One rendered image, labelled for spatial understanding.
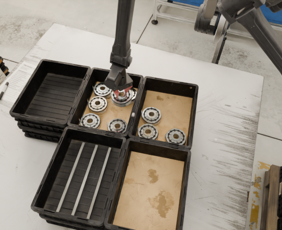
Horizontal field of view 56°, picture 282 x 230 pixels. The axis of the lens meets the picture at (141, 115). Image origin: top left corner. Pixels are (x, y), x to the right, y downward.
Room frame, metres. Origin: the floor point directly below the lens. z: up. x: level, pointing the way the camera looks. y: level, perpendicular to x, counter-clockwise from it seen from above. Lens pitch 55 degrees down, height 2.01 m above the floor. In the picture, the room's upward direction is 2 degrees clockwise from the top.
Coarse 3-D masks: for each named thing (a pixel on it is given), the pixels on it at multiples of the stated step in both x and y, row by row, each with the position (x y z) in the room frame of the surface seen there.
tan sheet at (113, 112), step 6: (108, 102) 0.90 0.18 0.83; (108, 108) 0.86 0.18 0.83; (114, 108) 0.86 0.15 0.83; (120, 108) 0.86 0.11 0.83; (126, 108) 0.86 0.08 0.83; (84, 114) 0.81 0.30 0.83; (102, 114) 0.82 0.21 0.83; (108, 114) 0.82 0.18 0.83; (114, 114) 0.82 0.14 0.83; (120, 114) 0.82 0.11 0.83; (126, 114) 0.82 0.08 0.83; (102, 120) 0.78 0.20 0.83; (108, 120) 0.78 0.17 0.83; (126, 120) 0.78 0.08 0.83; (102, 126) 0.74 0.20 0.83
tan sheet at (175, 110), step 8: (152, 96) 0.95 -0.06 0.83; (160, 96) 0.95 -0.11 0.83; (168, 96) 0.95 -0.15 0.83; (176, 96) 0.96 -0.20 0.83; (144, 104) 0.89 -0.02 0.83; (152, 104) 0.90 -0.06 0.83; (160, 104) 0.90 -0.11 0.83; (168, 104) 0.90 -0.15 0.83; (176, 104) 0.90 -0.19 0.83; (184, 104) 0.90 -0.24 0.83; (168, 112) 0.84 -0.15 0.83; (176, 112) 0.84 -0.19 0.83; (184, 112) 0.85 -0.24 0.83; (168, 120) 0.79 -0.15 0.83; (176, 120) 0.79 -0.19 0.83; (184, 120) 0.79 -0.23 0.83; (160, 128) 0.74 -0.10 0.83; (168, 128) 0.74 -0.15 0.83; (184, 128) 0.74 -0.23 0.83; (160, 136) 0.69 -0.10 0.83
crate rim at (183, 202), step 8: (128, 144) 0.59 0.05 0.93; (152, 144) 0.59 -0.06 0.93; (160, 144) 0.59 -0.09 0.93; (120, 168) 0.47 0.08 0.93; (184, 184) 0.40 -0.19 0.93; (112, 192) 0.36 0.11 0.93; (184, 192) 0.38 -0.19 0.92; (112, 200) 0.33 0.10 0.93; (184, 200) 0.34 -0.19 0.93; (184, 208) 0.31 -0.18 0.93; (104, 224) 0.24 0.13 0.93
